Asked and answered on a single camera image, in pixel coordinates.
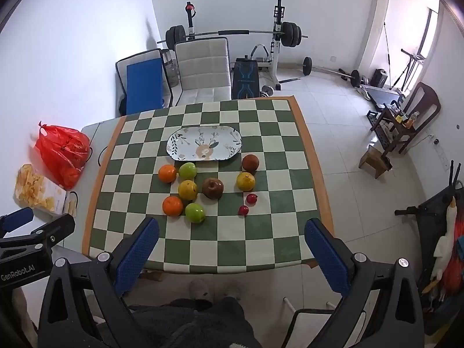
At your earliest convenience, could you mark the dark red apple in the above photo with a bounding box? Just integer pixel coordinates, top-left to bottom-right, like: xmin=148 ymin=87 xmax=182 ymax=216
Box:
xmin=202 ymin=177 xmax=224 ymax=200

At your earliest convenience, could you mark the green apple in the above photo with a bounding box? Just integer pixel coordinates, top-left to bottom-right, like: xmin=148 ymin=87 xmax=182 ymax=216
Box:
xmin=185 ymin=202 xmax=206 ymax=224
xmin=179 ymin=162 xmax=198 ymax=181

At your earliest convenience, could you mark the blue cushioned chair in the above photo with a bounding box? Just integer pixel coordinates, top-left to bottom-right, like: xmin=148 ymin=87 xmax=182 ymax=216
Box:
xmin=115 ymin=48 xmax=174 ymax=116

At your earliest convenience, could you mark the black plastic crate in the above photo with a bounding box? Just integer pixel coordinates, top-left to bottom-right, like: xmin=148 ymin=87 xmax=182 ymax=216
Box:
xmin=366 ymin=110 xmax=396 ymax=149

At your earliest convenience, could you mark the green checkered tablecloth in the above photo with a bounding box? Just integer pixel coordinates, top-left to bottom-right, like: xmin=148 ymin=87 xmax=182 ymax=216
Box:
xmin=82 ymin=96 xmax=334 ymax=274

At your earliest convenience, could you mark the person's dark fleece clothing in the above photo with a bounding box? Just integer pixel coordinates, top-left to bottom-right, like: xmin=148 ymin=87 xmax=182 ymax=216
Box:
xmin=98 ymin=296 xmax=262 ymax=348

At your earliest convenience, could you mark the barbell with black plates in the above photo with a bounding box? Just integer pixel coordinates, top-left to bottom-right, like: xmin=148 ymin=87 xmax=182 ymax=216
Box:
xmin=157 ymin=22 xmax=309 ymax=49

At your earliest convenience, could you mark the white duck plush toy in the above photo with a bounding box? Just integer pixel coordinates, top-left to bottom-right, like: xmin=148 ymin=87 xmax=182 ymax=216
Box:
xmin=420 ymin=196 xmax=457 ymax=294

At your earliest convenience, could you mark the beige upholstered chair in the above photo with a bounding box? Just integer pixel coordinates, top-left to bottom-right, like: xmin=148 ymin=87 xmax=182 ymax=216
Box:
xmin=173 ymin=37 xmax=233 ymax=107

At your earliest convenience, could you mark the yellow orange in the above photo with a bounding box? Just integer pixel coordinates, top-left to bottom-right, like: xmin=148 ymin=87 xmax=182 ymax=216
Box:
xmin=237 ymin=172 xmax=256 ymax=191
xmin=178 ymin=180 xmax=198 ymax=201

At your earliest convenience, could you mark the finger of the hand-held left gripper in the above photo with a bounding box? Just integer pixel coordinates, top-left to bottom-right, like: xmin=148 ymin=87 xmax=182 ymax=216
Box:
xmin=22 ymin=213 xmax=76 ymax=253
xmin=0 ymin=207 xmax=34 ymax=240

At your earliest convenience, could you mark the grey fuzzy slipper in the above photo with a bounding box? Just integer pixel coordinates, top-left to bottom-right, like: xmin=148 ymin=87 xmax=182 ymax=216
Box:
xmin=189 ymin=278 xmax=213 ymax=300

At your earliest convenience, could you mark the snack box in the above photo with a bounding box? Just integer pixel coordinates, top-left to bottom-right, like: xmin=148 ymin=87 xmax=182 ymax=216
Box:
xmin=14 ymin=164 xmax=78 ymax=218

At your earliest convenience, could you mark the white metal chair frame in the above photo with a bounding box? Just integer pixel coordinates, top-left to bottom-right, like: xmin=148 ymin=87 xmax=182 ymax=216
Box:
xmin=283 ymin=296 xmax=367 ymax=348

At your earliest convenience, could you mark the white weight rack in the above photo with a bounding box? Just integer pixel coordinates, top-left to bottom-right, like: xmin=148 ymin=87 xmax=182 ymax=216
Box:
xmin=183 ymin=0 xmax=287 ymax=91

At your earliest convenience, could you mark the grey treadmill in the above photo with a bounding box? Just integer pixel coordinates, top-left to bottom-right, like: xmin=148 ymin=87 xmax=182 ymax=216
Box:
xmin=357 ymin=49 xmax=426 ymax=111

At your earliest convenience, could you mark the black bench pad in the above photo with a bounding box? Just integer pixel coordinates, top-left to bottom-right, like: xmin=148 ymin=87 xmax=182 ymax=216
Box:
xmin=231 ymin=58 xmax=260 ymax=100

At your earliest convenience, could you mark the floral oval plate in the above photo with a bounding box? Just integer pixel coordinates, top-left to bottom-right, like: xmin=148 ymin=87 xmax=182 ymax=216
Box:
xmin=166 ymin=125 xmax=243 ymax=162

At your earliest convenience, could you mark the clear water jug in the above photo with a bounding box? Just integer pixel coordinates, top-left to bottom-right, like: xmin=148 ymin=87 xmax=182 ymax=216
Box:
xmin=162 ymin=49 xmax=181 ymax=88

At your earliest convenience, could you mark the small wooden stool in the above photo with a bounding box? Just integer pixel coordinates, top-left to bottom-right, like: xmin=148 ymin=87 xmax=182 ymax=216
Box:
xmin=359 ymin=145 xmax=393 ymax=179

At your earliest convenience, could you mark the small wooden side table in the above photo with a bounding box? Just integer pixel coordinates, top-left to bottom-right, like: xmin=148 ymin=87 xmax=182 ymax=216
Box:
xmin=370 ymin=81 xmax=442 ymax=156

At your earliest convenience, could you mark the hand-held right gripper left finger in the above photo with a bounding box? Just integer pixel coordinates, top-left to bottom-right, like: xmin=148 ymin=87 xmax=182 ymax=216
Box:
xmin=38 ymin=217 xmax=160 ymax=348

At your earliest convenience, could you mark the thin floor barbell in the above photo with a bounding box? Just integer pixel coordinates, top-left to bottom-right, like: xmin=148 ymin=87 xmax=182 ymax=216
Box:
xmin=279 ymin=57 xmax=363 ymax=88

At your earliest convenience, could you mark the red plastic bag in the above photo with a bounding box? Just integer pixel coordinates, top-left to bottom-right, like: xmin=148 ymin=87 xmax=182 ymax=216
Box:
xmin=34 ymin=121 xmax=93 ymax=189

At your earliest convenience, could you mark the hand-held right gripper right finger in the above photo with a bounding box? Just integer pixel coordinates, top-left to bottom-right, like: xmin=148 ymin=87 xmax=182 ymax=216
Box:
xmin=304 ymin=218 xmax=425 ymax=348

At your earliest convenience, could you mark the reddish brown orange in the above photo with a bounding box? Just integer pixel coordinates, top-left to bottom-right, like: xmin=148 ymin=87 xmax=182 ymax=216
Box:
xmin=242 ymin=154 xmax=260 ymax=173

